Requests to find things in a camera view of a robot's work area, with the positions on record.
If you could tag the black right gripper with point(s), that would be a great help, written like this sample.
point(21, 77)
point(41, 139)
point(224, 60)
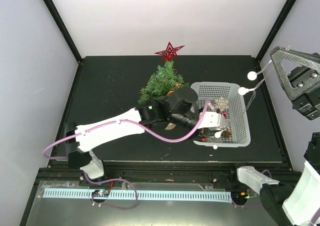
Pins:
point(306, 76)

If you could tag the white perforated plastic basket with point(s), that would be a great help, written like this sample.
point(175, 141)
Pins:
point(205, 91)

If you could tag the red star tree topper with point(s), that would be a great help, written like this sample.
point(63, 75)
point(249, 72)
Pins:
point(169, 53)

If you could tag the small green christmas tree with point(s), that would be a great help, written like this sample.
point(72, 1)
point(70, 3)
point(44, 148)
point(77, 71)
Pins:
point(161, 82)

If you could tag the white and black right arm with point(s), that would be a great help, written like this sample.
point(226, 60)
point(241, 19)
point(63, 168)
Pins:
point(297, 204)

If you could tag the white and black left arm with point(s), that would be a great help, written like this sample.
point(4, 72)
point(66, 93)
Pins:
point(179, 108)

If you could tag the white snowflake ornament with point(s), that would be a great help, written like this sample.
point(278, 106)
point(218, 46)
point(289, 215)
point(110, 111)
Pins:
point(221, 103)

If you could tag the red berry sprig ornament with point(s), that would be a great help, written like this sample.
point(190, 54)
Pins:
point(224, 114)

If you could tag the silver star ornament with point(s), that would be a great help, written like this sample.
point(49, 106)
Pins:
point(227, 124)

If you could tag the pine cone ornament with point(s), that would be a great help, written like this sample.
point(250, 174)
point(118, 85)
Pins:
point(226, 134)

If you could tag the red foil gift ornament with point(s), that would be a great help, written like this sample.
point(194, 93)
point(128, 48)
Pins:
point(204, 139)

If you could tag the black right rear frame post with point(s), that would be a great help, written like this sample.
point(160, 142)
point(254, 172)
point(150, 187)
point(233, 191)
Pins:
point(285, 11)

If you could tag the black frame post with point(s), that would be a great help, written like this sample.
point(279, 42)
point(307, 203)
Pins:
point(285, 11)
point(62, 28)

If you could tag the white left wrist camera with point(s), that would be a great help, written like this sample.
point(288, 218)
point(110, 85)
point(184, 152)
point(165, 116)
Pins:
point(213, 121)

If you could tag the white slotted cable duct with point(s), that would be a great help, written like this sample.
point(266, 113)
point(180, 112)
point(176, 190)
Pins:
point(156, 195)

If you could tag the black left rear frame post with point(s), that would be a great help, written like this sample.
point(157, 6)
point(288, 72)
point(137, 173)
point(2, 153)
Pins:
point(62, 28)

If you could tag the black aluminium frame rail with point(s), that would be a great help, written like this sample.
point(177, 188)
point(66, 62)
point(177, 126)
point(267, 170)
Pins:
point(220, 175)

